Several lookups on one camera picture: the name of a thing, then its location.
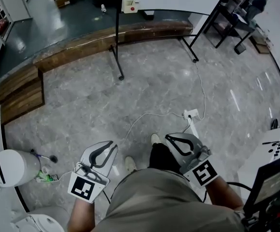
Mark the red round magnet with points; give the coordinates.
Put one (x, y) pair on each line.
(132, 8)

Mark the white door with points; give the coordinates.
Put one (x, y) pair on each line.
(14, 1)

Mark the pink plush toy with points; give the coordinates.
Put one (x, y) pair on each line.
(1, 25)

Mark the person's right forearm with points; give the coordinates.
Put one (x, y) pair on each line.
(223, 194)

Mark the person's left pale shoe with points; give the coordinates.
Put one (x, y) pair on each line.
(130, 164)

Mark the cream plastic holder box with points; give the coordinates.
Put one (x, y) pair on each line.
(128, 8)

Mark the white round appliance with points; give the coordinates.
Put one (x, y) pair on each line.
(43, 220)

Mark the small white bottle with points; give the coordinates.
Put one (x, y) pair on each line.
(103, 8)

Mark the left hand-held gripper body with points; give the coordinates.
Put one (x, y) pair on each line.
(82, 187)

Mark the wooden steps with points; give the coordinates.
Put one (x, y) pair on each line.
(19, 95)

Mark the person's left forearm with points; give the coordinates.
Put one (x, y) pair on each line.
(80, 216)

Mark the person's black trousers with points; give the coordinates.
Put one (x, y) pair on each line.
(161, 157)

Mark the long wooden floor kerb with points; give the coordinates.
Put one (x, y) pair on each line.
(94, 45)

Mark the white side table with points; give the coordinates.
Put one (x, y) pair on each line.
(258, 158)

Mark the person's right pale shoe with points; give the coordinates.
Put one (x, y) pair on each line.
(155, 138)

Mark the white power strip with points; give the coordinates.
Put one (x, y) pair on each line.
(191, 113)

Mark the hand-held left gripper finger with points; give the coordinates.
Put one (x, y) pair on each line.
(88, 153)
(109, 162)

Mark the person's beige shirt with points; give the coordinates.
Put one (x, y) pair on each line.
(159, 202)

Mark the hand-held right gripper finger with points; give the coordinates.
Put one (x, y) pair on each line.
(179, 159)
(195, 141)

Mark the black frame table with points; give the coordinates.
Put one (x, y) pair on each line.
(236, 24)

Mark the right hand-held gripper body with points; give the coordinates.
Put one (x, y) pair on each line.
(204, 173)

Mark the black monitor screen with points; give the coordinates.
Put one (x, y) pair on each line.
(272, 180)

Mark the person's pale shoe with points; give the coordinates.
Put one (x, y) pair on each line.
(155, 138)
(130, 164)

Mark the white cylindrical appliance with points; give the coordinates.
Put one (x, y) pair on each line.
(14, 168)

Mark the green plastic bottle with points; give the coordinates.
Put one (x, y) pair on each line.
(44, 176)

